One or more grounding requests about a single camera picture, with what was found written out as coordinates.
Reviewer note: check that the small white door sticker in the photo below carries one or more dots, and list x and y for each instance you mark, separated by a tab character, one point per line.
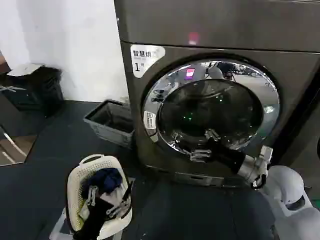
149	120

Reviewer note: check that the white perforated laundry basket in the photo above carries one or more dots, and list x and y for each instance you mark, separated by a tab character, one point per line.
75	190

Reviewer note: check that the round glass dryer door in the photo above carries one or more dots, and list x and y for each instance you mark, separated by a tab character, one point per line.
215	105

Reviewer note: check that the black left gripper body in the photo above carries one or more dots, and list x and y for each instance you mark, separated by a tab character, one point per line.
98	215

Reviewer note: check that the grey front-loading dryer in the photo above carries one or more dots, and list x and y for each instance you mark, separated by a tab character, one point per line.
225	30

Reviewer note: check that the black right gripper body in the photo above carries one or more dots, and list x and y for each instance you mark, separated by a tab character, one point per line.
226	157

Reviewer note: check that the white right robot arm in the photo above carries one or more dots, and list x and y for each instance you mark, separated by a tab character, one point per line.
287	182

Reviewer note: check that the grey dryer with plain side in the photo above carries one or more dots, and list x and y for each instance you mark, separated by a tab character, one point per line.
306	140

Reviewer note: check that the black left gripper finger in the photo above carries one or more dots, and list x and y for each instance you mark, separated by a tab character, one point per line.
92	196
123	206

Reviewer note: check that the white printed dryer label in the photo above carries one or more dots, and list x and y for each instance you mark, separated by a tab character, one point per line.
146	58

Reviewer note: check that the white garment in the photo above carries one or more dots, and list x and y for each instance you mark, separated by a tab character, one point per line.
113	198

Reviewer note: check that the grey rectangular plastic bin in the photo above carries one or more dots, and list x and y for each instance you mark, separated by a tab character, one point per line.
110	120

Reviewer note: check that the dark cabinet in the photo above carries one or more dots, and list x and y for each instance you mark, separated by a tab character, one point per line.
15	120

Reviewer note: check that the yellow-green garment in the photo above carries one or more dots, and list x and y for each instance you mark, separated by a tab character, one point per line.
82	215

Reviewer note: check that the dark blue garment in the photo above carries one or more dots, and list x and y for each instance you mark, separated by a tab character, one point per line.
107	180

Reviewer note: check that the dark robot torso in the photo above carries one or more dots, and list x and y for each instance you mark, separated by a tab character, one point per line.
200	215

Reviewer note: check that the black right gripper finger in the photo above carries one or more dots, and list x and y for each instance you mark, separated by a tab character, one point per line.
201	155
212	136

